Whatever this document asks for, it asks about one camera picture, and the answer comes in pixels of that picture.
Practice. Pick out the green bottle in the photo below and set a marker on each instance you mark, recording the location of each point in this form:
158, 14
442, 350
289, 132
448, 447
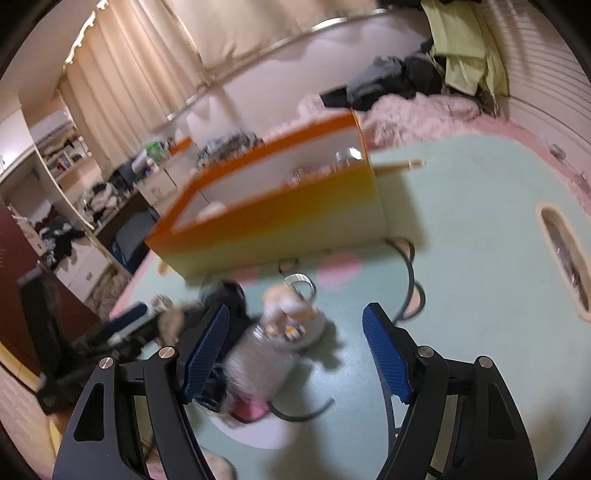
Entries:
154, 150

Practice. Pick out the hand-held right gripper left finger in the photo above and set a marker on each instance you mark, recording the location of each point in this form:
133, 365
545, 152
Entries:
207, 350

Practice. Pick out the brown plush toy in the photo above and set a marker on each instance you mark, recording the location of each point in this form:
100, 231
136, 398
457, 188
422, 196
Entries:
171, 323

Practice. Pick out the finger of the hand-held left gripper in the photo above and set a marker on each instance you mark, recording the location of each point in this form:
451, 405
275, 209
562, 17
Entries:
131, 317

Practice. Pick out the grey fluffy pompom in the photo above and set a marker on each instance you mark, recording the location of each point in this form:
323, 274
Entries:
258, 369

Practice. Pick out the beige plush doll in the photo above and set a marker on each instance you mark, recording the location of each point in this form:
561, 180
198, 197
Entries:
282, 307

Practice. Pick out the pink fluffy blanket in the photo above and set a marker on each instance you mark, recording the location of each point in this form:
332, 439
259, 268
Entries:
415, 115

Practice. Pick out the white desk with drawers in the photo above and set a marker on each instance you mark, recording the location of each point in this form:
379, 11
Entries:
157, 180

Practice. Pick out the clothes pile on desk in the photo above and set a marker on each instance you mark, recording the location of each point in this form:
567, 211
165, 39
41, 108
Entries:
60, 235

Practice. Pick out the grey patterned clothes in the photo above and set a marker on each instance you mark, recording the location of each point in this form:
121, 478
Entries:
231, 143

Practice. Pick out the beige curtain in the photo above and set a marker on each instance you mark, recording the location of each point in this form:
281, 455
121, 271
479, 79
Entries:
138, 55

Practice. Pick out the black furry toy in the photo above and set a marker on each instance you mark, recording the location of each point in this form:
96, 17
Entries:
228, 300

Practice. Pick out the orange cardboard box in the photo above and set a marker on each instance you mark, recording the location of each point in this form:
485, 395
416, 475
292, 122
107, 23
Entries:
286, 221

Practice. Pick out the black chair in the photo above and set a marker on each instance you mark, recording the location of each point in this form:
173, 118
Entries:
131, 237

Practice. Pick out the pile of dark clothes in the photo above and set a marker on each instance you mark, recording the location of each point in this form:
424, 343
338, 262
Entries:
388, 81

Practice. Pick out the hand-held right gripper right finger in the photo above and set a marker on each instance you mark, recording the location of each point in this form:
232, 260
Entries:
385, 355

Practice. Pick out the white air conditioner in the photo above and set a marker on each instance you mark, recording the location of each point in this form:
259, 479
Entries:
51, 124

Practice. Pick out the white wall shelf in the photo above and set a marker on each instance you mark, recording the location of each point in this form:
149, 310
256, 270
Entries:
60, 157

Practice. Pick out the light green cloth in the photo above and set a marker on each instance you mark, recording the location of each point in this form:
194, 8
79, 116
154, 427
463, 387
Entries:
461, 50

